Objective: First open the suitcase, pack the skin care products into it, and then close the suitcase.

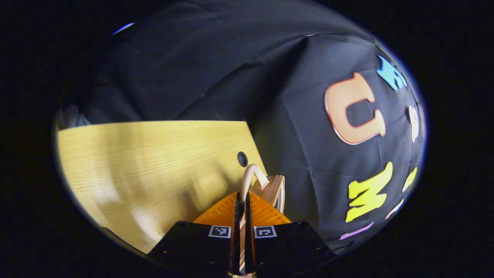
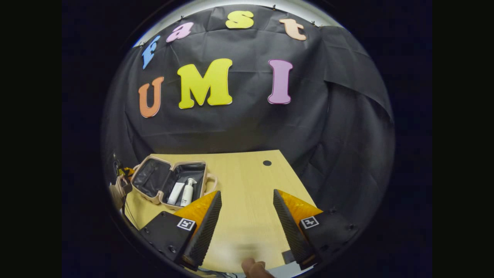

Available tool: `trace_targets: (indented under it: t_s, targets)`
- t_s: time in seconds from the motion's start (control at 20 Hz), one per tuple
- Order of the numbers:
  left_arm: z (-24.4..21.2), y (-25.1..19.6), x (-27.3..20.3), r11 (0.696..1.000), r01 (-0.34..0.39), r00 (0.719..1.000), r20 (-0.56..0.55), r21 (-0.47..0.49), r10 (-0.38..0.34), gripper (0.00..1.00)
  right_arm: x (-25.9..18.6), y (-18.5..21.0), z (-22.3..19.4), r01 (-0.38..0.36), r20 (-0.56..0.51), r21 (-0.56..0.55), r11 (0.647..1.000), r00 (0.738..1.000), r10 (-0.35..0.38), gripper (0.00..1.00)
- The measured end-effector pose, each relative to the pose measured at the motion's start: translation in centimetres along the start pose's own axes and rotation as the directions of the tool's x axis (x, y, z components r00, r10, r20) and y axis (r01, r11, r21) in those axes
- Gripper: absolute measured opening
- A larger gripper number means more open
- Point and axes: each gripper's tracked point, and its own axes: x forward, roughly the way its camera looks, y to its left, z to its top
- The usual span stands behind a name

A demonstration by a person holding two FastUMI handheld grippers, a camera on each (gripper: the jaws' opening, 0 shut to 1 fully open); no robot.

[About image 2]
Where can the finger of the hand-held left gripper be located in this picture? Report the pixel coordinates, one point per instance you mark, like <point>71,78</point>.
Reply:
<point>128,171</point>

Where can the white pump bottle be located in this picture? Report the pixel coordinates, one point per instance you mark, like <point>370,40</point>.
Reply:
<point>188,195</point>

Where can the pink suitcase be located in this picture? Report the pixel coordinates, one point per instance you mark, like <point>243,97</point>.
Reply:
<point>150,179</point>

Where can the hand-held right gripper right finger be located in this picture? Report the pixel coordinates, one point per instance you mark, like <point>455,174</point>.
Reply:
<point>289,226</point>

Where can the white skincare tube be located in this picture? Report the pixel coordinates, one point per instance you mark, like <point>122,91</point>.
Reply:
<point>175,194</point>

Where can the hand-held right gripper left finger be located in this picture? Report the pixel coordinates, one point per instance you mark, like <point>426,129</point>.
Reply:
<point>206,226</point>

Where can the black backdrop cloth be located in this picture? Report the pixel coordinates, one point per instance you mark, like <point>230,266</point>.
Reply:
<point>308,127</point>

